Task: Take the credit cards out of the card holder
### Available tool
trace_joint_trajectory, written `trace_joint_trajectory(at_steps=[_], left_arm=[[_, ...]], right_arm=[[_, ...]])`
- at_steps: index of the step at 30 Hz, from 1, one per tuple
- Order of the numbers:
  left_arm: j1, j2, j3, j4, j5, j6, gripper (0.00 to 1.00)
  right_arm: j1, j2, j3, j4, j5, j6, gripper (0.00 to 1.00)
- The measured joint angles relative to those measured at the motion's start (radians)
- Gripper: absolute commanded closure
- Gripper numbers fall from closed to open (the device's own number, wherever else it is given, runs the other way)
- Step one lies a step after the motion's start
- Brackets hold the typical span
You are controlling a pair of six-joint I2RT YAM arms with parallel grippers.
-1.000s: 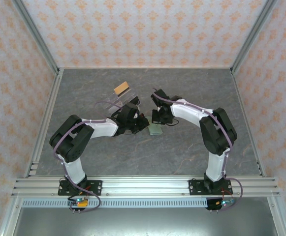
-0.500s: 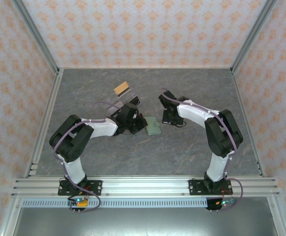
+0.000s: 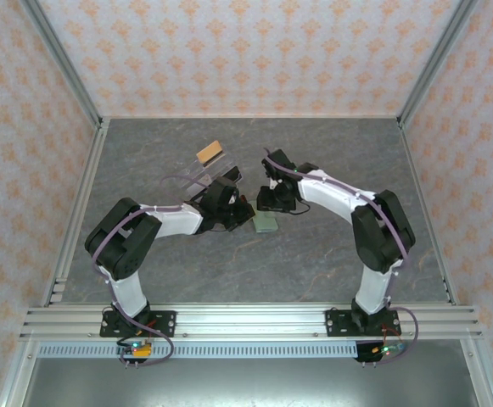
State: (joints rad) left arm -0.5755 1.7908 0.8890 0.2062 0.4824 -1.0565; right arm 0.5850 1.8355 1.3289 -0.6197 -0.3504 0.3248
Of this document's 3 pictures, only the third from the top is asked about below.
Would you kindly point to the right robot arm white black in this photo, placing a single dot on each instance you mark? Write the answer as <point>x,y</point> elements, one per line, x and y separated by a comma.
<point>326,191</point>

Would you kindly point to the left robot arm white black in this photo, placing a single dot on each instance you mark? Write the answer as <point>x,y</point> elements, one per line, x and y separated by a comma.
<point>174,222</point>

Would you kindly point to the black card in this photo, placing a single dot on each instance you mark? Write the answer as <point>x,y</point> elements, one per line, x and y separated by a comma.
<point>233,174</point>

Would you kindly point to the clear acrylic card stand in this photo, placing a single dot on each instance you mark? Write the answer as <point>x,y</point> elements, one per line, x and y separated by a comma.
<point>212,169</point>

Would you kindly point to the tan wooden block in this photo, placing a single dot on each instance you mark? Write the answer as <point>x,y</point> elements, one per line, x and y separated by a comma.
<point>209,152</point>

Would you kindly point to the controller board with yellow connector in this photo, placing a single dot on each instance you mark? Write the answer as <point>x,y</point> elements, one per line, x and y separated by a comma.
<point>142,349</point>

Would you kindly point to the grey metal panel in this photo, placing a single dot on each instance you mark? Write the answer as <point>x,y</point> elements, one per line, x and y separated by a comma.
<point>250,386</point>

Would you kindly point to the controller board with blue part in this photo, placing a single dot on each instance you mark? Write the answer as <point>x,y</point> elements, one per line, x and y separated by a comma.
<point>388,349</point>

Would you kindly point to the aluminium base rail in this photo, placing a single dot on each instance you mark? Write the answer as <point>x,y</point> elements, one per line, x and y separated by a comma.
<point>250,324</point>

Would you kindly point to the aluminium side rail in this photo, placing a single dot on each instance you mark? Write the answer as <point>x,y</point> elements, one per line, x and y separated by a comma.
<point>78,212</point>
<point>427,212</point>

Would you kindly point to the aluminium corner post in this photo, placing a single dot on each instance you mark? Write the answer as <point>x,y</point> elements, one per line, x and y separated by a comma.
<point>436,57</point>
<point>62,57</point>

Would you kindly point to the aluminium frame leg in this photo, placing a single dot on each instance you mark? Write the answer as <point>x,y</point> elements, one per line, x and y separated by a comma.
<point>480,377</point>
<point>18,377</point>

